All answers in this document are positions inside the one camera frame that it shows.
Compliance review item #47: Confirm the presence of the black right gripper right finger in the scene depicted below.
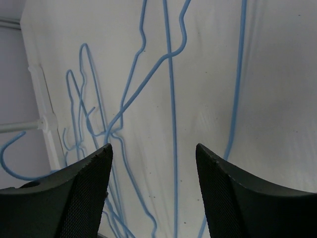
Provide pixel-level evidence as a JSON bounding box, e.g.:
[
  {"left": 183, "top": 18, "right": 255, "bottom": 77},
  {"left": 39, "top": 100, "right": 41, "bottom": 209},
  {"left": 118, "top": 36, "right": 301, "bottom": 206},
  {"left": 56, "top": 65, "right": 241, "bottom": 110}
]
[{"left": 196, "top": 144, "right": 317, "bottom": 238}]

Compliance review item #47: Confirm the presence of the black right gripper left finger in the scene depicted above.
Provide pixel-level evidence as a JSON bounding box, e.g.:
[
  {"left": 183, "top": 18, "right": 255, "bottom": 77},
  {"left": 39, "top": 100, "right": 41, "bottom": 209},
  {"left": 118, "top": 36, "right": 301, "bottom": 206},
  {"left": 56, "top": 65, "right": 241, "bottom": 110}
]
[{"left": 0, "top": 144, "right": 113, "bottom": 238}]

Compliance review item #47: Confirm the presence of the blue wire hanger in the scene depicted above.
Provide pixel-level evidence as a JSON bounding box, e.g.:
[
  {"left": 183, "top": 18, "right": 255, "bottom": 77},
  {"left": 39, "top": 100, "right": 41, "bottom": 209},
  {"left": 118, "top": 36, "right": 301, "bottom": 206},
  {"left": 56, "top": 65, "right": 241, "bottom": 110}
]
[
  {"left": 79, "top": 43, "right": 134, "bottom": 238},
  {"left": 63, "top": 69, "right": 129, "bottom": 238},
  {"left": 98, "top": 0, "right": 190, "bottom": 238},
  {"left": 0, "top": 0, "right": 248, "bottom": 238}
]

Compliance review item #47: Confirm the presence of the grey clothes rack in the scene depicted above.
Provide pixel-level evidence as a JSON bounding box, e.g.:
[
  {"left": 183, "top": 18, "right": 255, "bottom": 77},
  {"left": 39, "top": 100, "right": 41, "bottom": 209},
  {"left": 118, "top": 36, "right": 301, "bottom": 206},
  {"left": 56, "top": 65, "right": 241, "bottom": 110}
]
[{"left": 0, "top": 65, "right": 65, "bottom": 170}]

